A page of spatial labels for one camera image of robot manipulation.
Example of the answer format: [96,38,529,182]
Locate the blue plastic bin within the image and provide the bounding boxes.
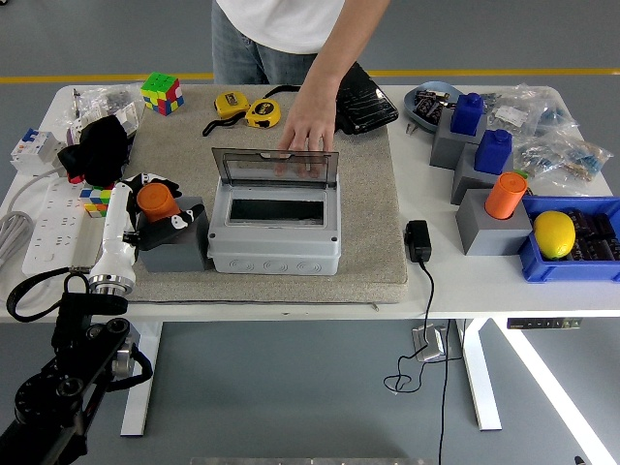
[517,195,620,285]

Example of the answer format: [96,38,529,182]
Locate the black hanging cable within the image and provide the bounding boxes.
[437,319,466,465]

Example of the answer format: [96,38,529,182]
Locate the grey-white power cable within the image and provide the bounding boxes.
[0,167,64,272]

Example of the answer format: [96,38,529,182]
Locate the grey block holder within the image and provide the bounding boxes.
[429,108,488,171]
[449,143,514,205]
[454,188,534,257]

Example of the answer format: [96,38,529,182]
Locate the smoked transparent box lid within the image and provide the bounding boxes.
[211,147,339,188]

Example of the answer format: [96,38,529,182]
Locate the orange cylinder battery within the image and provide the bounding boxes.
[484,171,529,220]
[136,182,181,224]

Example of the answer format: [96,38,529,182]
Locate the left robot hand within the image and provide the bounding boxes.
[90,171,207,283]

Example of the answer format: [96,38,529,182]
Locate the large colourful puzzle cube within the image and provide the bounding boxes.
[140,71,185,117]

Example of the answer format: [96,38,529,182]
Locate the grey plastic junction box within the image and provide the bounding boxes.
[206,176,343,276]

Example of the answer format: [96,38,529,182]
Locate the person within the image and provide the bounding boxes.
[211,0,391,86]

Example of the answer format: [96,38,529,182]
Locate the small colourful puzzle cube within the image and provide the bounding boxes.
[78,181,117,219]

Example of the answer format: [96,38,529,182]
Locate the black power adapter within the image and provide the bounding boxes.
[404,219,433,264]

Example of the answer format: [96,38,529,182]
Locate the black adapter cord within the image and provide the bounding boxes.
[384,259,437,394]

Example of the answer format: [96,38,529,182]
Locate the grey-brown mat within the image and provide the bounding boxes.
[99,84,409,306]

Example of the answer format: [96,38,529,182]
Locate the black pouch with strap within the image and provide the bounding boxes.
[264,61,400,137]

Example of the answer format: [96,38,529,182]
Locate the clear bag of resistors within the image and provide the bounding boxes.
[512,130,614,188]

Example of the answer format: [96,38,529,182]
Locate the clear bags small parts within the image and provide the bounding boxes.
[52,84,146,146]

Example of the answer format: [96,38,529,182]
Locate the black capacitor pack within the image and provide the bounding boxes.
[415,89,445,120]

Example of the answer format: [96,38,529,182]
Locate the blue bottle-shaped block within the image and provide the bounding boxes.
[473,129,514,175]
[449,92,487,137]

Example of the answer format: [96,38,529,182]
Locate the black cloth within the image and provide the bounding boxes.
[56,114,137,188]

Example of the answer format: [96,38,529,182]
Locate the grey block with round hole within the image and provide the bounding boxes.
[137,196,210,273]

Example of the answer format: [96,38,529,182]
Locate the white table leg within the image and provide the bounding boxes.
[119,319,164,437]
[454,318,504,432]

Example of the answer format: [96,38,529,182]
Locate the white blue circuit breaker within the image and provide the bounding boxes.
[10,127,67,175]

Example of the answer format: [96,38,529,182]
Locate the clear bag blue parts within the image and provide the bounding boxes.
[525,84,582,141]

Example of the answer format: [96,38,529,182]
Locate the blue-grey dish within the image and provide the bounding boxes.
[403,80,464,133]

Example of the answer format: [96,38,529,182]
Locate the yellow tape measure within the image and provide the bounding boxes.
[244,98,282,130]
[201,90,252,137]

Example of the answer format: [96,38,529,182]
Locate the person's left hand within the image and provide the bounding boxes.
[274,79,339,179]

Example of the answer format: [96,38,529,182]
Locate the black capacitors pile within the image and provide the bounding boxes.
[566,206,620,263]

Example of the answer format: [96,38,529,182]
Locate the yellow lemon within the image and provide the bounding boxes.
[533,210,577,260]

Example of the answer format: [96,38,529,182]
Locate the clear bag white parts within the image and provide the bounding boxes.
[486,89,539,140]

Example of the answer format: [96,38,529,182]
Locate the white power strip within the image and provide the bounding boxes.
[21,178,110,278]

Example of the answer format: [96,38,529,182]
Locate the black table control panel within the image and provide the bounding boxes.
[507,317,584,331]

